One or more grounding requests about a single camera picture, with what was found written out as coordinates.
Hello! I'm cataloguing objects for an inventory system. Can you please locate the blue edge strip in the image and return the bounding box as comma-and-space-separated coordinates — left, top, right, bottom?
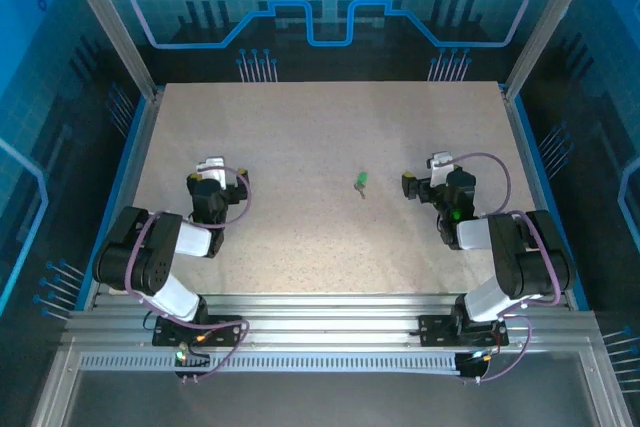
73, 94, 151, 314
513, 94, 591, 312

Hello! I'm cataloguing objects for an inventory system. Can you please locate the small circuit board with LEDs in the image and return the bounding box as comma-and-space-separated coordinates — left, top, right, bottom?
172, 343, 212, 384
456, 348, 497, 384

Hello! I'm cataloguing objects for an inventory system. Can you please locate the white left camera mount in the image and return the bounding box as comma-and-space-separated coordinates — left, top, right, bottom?
207, 166, 242, 190

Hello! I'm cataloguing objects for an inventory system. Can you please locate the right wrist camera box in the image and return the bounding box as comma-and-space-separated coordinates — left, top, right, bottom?
426, 150, 454, 171

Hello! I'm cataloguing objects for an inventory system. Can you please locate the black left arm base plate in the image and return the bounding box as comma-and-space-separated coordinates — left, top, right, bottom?
152, 315, 244, 348

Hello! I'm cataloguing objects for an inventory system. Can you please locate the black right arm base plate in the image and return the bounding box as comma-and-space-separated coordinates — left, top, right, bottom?
417, 314, 510, 348

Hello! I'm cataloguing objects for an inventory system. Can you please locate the aluminium frame post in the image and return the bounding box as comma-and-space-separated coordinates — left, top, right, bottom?
55, 0, 164, 101
501, 0, 600, 101

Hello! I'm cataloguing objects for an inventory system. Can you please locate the slotted grey cable duct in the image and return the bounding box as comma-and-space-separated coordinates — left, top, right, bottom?
78, 350, 464, 374

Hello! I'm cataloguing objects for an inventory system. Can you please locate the aluminium lower frame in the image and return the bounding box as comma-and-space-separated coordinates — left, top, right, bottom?
30, 310, 634, 427

